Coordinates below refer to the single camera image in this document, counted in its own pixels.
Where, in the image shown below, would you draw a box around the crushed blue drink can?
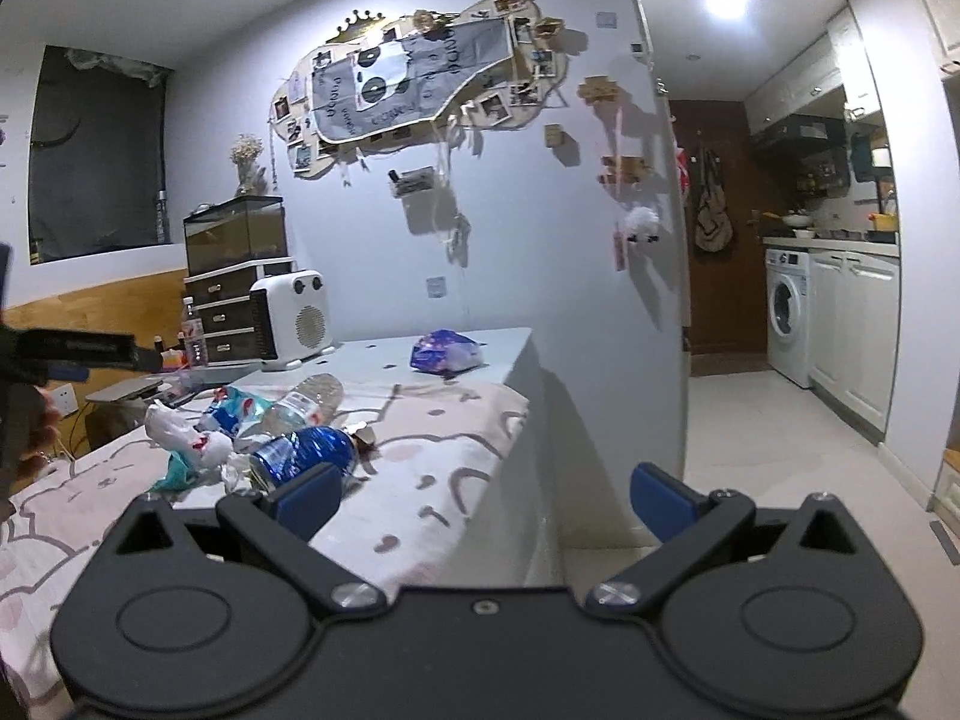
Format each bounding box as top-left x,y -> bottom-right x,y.
249,426 -> 359,493

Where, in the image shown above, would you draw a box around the clear plastic bottle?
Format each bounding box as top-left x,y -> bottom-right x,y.
233,374 -> 343,454

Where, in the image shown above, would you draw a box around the blue white snack wrapper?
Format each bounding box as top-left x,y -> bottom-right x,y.
195,385 -> 272,439

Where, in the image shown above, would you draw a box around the white plastic bag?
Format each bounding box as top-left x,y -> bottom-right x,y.
145,403 -> 233,473

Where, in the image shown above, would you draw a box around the person left hand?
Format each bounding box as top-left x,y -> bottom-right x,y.
16,387 -> 60,481

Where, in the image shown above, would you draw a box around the pink cartoon blanket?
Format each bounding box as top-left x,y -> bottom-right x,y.
2,377 -> 542,717

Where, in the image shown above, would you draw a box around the white bed platform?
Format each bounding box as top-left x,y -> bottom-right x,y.
244,328 -> 562,593

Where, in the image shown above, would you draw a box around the upright water bottle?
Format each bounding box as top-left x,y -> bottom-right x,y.
181,296 -> 206,367

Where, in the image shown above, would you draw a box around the white space heater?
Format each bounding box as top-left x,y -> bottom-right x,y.
249,270 -> 334,369

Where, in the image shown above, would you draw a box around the black drawer organizer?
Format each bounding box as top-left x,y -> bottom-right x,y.
184,257 -> 296,364

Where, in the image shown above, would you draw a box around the purple tissue pack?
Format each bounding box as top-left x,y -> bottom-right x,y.
410,328 -> 483,377

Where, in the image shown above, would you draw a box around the glass terrarium tank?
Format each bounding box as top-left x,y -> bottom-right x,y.
182,195 -> 288,275

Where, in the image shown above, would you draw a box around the white washing machine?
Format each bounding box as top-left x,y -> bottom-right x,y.
765,247 -> 811,388

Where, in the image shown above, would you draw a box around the hanging brown bag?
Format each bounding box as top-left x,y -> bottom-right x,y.
695,146 -> 734,254

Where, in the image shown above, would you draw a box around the white kitchen cabinets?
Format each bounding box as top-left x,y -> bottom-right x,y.
809,250 -> 900,434

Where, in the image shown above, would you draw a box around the dried flower vase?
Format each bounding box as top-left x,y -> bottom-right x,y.
229,133 -> 267,197

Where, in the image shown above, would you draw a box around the white wall socket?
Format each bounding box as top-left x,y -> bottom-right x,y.
50,382 -> 80,416

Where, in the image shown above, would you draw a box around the white plush wall toy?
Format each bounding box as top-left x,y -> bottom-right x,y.
625,205 -> 661,244

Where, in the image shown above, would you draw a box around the wall photo collage board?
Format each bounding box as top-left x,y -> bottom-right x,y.
268,0 -> 569,179

